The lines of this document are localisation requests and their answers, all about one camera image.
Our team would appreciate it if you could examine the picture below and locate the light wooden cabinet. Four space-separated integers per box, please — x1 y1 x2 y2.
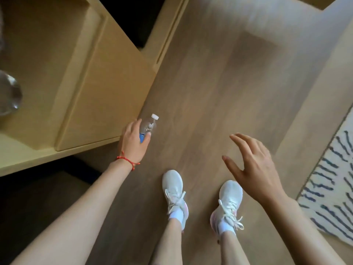
142 0 191 73

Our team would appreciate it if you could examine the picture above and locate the person's left forearm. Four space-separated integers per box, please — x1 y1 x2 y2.
10 159 139 265

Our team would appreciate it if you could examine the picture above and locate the person's right white sock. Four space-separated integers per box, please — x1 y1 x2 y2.
217 219 236 236

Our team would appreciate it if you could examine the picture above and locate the person's right hand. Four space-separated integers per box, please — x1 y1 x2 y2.
222 132 288 204

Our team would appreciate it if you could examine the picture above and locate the person's left hand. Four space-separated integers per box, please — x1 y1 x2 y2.
118 119 152 164

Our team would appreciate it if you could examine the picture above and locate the light wooden furniture panel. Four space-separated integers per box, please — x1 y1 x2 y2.
275 0 353 155

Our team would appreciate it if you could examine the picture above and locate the white blue striped rug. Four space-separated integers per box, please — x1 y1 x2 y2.
297 107 353 247

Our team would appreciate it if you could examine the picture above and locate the person's leg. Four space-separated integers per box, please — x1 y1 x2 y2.
219 232 252 265
151 218 184 265

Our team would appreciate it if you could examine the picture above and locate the person's white sock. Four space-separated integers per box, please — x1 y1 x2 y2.
217 219 236 236
168 208 185 230

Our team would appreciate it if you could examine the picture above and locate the person's right white sneaker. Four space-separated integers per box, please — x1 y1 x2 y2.
210 180 245 241

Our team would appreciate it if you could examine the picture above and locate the person's right forearm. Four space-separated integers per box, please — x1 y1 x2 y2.
259 190 347 265

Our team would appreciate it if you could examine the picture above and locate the red string bracelet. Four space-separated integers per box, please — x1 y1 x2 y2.
115 151 141 171

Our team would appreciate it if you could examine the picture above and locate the person's left leg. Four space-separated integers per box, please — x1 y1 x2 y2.
151 218 184 265

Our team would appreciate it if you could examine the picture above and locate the person's right leg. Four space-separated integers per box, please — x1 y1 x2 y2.
219 232 252 265

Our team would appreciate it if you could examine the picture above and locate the clear plastic water bottle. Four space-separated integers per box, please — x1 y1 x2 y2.
139 114 160 143

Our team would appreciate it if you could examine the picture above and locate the clear glass vessel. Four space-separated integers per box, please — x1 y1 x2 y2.
0 70 23 116

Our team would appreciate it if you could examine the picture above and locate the light wooden desk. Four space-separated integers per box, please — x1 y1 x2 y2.
0 0 158 177

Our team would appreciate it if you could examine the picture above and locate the person's white sneaker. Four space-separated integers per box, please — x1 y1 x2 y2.
210 180 245 241
162 169 190 231

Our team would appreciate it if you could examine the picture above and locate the person's left white sneaker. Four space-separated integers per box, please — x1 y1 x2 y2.
162 169 190 231

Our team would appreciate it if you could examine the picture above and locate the person's left white sock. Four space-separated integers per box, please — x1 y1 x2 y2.
168 208 185 230

